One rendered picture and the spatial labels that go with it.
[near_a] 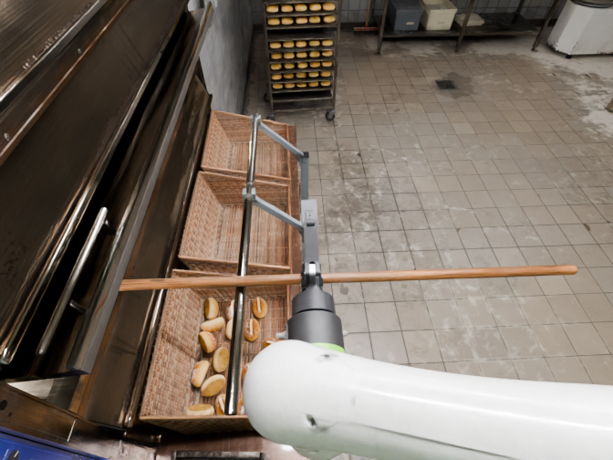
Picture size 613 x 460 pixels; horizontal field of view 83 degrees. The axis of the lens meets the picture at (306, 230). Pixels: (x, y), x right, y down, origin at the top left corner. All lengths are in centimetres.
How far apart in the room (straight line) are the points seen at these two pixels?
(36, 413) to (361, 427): 72
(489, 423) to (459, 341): 203
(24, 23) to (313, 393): 87
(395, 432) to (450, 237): 250
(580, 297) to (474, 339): 84
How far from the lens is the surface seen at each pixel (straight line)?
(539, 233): 317
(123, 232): 88
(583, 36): 598
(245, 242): 111
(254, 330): 154
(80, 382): 105
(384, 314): 232
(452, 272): 107
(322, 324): 55
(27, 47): 94
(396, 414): 36
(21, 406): 91
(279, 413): 39
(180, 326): 151
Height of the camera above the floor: 203
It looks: 50 degrees down
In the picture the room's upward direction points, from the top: straight up
